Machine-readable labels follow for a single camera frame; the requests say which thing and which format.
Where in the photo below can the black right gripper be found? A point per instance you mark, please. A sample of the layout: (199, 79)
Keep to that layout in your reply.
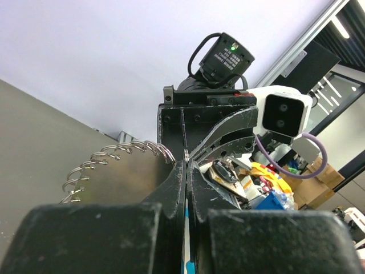
(205, 125)

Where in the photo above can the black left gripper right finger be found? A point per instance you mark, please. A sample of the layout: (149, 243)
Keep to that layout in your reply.
(225, 239)

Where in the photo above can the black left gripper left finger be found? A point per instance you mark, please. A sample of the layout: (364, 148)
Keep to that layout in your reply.
(146, 237)

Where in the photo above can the aluminium frame post right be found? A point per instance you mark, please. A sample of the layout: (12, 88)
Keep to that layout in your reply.
(306, 36)

